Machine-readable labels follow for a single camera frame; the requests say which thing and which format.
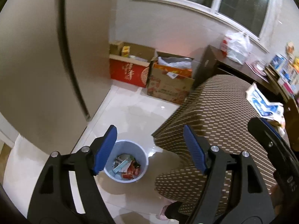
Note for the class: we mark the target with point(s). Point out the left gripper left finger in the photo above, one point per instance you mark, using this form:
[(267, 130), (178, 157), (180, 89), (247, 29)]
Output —
[(52, 199)]

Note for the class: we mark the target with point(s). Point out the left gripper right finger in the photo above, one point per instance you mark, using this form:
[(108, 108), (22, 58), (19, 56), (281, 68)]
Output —
[(248, 201)]

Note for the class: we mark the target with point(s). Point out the teal snack wrapper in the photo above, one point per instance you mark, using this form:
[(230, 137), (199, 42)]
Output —
[(119, 164)]

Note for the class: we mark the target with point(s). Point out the black gold snack wrapper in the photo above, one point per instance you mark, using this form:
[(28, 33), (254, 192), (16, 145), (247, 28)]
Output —
[(135, 164)]

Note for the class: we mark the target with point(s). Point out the light blue trash bin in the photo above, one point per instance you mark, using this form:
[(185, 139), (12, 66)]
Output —
[(124, 149)]

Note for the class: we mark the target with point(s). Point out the person right hand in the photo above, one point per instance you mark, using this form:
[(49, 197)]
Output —
[(277, 199)]

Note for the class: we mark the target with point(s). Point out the white blue plastic bag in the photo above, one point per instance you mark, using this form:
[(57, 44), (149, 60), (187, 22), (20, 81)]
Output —
[(265, 109)]

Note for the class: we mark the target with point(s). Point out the pink slipper foot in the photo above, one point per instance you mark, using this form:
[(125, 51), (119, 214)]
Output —
[(171, 212)]

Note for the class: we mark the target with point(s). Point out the brown dotted tablecloth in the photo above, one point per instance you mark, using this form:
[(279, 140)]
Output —
[(219, 111)]

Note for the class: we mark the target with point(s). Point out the dark wooden cabinet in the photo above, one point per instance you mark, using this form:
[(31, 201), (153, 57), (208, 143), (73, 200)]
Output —
[(213, 62)]

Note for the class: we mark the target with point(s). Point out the white plastic bag on cabinet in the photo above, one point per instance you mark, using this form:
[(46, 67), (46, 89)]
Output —
[(236, 46)]

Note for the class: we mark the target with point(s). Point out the red gift box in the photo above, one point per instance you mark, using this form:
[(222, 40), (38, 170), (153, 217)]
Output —
[(129, 70)]

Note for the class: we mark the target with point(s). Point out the brown cardboard box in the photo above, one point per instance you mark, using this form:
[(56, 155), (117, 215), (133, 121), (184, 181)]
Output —
[(170, 77)]

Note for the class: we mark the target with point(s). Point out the beige refrigerator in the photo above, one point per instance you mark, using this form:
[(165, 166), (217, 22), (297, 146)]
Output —
[(54, 68)]

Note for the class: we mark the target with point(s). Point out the small yellow box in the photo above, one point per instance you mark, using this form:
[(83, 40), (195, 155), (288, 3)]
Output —
[(125, 52)]

